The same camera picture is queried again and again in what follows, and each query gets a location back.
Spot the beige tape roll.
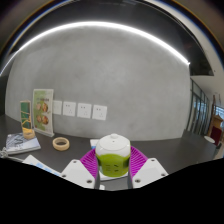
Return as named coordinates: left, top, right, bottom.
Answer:
left=52, top=136, right=71, bottom=152

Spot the large acrylic menu sign stand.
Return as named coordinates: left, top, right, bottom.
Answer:
left=31, top=88, right=55, bottom=138

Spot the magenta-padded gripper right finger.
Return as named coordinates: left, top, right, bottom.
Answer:
left=128, top=145, right=169, bottom=189

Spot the grey printed booklet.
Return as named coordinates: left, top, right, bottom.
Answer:
left=5, top=132, right=42, bottom=156

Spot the ceiling light strip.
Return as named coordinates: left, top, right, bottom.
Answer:
left=0, top=20, right=191, bottom=77

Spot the green and white charger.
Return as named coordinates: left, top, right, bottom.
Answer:
left=94, top=133, right=132, bottom=183

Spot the white power strip cable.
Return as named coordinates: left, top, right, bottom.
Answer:
left=0, top=147, right=10, bottom=160

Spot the blank white wall plate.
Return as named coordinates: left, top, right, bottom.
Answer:
left=52, top=100, right=63, bottom=116

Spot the glass door wall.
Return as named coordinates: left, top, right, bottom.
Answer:
left=186, top=78, right=224, bottom=138

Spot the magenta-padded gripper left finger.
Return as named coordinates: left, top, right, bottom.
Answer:
left=59, top=148, right=100, bottom=190

